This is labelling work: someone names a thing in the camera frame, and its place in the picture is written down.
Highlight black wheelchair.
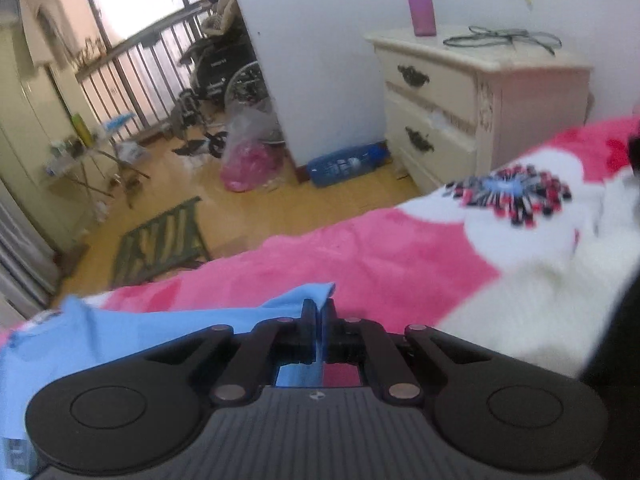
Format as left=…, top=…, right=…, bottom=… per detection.
left=172, top=0, right=271, bottom=161

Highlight folding table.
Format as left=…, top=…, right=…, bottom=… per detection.
left=42, top=115, right=151, bottom=211

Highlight pink floral blanket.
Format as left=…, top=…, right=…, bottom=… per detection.
left=0, top=115, right=640, bottom=391

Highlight balcony railing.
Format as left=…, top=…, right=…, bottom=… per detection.
left=75, top=0, right=221, bottom=136

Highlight white plastic bag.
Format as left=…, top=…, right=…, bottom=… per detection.
left=117, top=141, right=151, bottom=163

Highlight dark cable on nightstand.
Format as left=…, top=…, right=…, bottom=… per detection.
left=442, top=26, right=562, bottom=56

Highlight blue bottle pack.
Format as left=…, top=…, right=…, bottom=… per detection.
left=306, top=144, right=390, bottom=188

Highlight green floor mat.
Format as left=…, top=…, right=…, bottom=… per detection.
left=109, top=197, right=211, bottom=288

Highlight grey curtain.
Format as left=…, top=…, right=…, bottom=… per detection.
left=0, top=180, right=61, bottom=311

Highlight cream nightstand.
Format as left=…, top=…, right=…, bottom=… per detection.
left=365, top=25, right=593, bottom=196

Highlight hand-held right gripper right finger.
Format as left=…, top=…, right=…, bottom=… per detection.
left=321, top=299, right=493, bottom=406

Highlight light blue plastic bag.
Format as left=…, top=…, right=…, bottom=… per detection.
left=95, top=115, right=138, bottom=133

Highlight green bottle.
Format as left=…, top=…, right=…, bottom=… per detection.
left=71, top=114, right=93, bottom=143

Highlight cream wardrobe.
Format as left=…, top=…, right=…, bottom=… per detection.
left=0, top=25, right=101, bottom=261

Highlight clear plastic bag pink contents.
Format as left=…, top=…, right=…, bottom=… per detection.
left=220, top=100, right=288, bottom=193

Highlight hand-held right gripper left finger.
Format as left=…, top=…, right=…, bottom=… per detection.
left=145, top=300, right=318, bottom=407

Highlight light blue shirt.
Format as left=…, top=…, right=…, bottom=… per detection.
left=0, top=282, right=336, bottom=480

